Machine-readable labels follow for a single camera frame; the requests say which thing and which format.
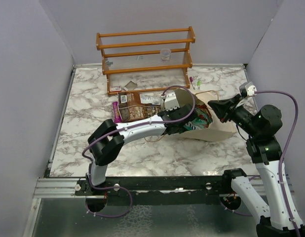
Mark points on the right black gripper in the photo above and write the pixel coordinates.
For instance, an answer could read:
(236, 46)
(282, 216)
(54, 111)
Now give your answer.
(225, 108)

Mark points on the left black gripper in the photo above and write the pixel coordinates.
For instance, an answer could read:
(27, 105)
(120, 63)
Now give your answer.
(173, 110)

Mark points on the beige paper bag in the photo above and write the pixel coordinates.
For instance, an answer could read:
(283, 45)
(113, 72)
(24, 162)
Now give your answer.
(217, 131)

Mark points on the brown snack bag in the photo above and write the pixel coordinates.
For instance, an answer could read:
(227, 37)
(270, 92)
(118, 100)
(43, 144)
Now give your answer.
(133, 106)

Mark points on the purple snack pouch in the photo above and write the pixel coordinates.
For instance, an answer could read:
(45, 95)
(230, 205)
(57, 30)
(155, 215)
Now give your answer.
(117, 117)

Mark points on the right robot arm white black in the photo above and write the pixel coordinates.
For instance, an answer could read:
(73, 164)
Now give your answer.
(276, 216)

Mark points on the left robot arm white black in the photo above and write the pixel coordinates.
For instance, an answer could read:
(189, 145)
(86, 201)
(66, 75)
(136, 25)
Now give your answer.
(107, 140)

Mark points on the teal snack packet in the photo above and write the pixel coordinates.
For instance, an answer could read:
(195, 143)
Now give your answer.
(202, 120)

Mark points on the green capped marker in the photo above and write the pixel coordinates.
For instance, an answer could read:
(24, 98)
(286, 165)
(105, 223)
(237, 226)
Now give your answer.
(198, 84)

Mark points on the purple capped marker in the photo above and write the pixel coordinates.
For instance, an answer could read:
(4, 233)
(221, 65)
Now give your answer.
(192, 82)

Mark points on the clear plastic jar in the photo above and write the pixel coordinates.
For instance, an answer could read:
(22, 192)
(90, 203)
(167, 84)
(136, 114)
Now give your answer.
(165, 54)

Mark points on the wooden orange shelf rack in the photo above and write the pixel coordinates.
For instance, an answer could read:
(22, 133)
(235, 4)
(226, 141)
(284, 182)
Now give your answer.
(123, 48)

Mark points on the small red white box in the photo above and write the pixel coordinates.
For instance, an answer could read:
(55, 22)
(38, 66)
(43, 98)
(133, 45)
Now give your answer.
(115, 88)

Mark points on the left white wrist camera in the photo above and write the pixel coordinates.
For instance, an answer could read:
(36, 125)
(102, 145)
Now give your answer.
(169, 102)

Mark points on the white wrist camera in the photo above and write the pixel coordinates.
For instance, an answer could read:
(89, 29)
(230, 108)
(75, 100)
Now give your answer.
(247, 90)
(169, 102)

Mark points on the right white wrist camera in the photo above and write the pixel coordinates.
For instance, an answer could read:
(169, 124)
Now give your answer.
(247, 90)

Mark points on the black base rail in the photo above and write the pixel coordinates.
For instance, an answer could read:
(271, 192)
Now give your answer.
(160, 190)

